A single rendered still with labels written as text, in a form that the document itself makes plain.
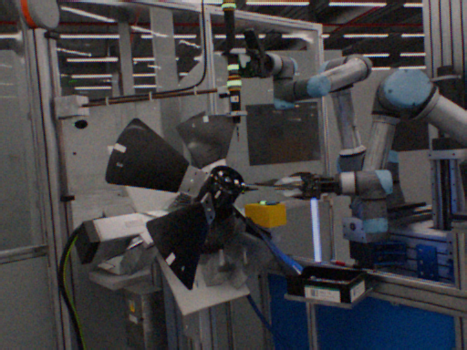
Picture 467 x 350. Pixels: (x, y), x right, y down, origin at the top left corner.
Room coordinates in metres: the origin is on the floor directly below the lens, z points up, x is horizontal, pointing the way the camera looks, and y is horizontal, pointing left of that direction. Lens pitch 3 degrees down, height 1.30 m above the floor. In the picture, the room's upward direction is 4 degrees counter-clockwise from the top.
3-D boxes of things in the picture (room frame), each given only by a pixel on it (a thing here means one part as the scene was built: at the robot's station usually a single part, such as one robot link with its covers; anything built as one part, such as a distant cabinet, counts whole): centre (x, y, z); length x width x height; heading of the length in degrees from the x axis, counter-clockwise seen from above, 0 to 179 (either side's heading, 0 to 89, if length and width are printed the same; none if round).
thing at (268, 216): (1.97, -0.14, 1.02); 0.16 x 0.10 x 0.11; 38
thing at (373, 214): (1.45, -0.44, 1.08); 0.11 x 0.08 x 0.11; 176
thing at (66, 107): (1.70, 0.56, 1.52); 0.10 x 0.07 x 0.09; 73
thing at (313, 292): (1.50, -0.29, 0.85); 0.22 x 0.17 x 0.07; 54
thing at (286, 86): (1.71, -0.23, 1.51); 0.11 x 0.08 x 0.11; 44
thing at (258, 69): (1.61, -0.12, 1.60); 0.12 x 0.08 x 0.09; 138
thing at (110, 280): (1.88, 0.40, 0.85); 0.36 x 0.24 x 0.03; 128
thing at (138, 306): (1.64, 0.35, 0.73); 0.15 x 0.09 x 0.22; 38
